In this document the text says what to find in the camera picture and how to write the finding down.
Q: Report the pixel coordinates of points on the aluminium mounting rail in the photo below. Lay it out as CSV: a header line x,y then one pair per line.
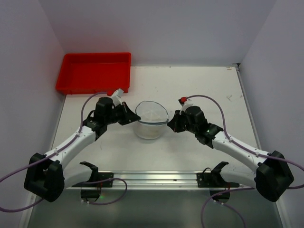
x,y
151,180

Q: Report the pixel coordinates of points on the black base bracket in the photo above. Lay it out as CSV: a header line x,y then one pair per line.
x,y
88,176
211,179

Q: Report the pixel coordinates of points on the aluminium table edge profile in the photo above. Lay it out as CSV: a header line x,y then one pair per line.
x,y
237,68

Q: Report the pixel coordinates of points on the right black base bracket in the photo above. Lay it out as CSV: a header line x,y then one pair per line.
x,y
211,179

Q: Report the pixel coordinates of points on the red plastic tray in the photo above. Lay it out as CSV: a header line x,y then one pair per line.
x,y
89,73

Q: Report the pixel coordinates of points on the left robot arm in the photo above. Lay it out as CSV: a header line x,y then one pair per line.
x,y
47,175

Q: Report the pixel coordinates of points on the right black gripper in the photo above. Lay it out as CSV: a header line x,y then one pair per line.
x,y
178,121

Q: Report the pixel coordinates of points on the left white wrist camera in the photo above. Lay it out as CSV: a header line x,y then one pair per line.
x,y
116,97

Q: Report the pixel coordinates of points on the white mesh laundry bag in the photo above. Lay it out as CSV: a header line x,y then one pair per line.
x,y
153,120

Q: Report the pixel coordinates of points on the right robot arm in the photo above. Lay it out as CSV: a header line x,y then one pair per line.
x,y
268,173

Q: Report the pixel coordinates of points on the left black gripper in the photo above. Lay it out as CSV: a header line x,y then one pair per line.
x,y
125,114

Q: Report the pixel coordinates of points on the left black base bracket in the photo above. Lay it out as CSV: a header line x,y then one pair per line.
x,y
88,176

